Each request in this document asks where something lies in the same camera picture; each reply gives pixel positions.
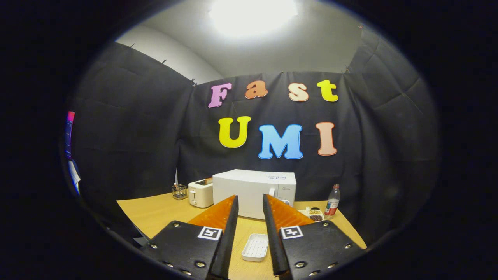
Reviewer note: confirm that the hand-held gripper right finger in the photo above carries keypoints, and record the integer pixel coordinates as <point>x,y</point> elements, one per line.
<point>272,241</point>

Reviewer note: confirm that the clear red-label water bottle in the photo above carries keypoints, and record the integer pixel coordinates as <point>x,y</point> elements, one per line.
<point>332,202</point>

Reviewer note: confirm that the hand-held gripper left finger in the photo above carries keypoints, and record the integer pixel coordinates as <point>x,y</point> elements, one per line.
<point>227,241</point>

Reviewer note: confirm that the white bread toaster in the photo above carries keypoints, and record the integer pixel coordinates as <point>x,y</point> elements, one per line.
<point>200,194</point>

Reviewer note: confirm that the ceiling light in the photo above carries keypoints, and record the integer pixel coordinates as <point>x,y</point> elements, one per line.
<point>253,15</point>

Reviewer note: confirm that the white toaster oven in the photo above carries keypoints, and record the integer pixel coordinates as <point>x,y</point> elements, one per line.
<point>249,190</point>

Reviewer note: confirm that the white plastic stick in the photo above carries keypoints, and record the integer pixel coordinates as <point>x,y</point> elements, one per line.
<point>176,177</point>

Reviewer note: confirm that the small white ribbed tray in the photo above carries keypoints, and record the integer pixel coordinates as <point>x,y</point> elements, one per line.
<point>255,247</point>

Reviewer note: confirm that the white divided dish of beans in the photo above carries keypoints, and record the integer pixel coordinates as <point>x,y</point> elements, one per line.
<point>316,216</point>

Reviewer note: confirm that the white paper sheet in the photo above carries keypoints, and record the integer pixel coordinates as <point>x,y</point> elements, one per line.
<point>74,175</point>

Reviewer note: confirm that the computer monitor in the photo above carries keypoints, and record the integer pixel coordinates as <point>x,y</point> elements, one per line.
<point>69,134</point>

